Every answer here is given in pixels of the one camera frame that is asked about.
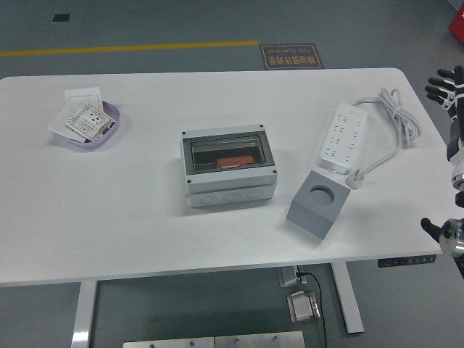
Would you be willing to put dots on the dark floor hatch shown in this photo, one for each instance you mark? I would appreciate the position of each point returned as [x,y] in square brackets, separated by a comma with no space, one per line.
[60,17]

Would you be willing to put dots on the white flat packet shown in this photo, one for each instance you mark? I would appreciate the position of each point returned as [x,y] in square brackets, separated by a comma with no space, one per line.
[59,121]

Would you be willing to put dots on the purple plastic tray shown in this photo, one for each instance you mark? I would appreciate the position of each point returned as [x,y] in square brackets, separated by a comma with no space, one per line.
[110,123]

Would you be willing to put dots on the white wall switch plate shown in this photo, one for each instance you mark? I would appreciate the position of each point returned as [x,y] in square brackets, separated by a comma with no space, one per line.
[82,96]

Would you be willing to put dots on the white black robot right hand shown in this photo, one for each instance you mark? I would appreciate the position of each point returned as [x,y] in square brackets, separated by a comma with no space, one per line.
[457,108]

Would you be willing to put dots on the grey plastic junction box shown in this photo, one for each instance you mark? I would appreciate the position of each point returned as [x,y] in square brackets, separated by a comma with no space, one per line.
[228,192]

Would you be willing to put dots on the orange cylinder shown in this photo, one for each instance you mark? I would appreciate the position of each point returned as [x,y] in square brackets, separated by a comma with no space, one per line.
[233,162]

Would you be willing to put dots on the transparent hinged box lid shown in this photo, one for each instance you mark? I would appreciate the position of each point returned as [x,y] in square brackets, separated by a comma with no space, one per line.
[226,145]

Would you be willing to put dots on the silver metal bracket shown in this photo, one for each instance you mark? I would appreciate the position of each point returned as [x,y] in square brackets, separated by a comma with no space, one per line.
[288,277]

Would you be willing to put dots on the silver floor socket box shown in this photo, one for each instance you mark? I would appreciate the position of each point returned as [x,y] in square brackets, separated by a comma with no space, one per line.
[302,308]

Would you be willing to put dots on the grey cube with round hole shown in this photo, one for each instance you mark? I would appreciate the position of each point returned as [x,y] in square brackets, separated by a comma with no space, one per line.
[311,217]

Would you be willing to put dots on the socket panel in printed wrap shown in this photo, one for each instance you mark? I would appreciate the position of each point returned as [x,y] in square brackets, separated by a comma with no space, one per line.
[90,121]

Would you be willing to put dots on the brown floor sign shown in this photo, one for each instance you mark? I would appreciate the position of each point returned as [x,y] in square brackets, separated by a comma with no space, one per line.
[290,57]

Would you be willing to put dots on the black table control panel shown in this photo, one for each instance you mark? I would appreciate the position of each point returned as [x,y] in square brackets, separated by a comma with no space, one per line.
[406,261]

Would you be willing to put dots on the red object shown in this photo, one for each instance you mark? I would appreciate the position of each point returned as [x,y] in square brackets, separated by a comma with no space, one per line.
[457,23]

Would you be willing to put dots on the white table leg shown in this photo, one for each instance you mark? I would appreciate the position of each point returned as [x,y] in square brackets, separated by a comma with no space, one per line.
[84,311]
[349,311]

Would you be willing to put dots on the white power strip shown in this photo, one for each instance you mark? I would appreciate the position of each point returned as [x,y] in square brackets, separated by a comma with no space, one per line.
[342,137]

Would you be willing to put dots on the grey metal plate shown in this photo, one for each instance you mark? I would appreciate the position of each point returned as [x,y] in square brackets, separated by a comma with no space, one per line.
[168,343]
[259,340]

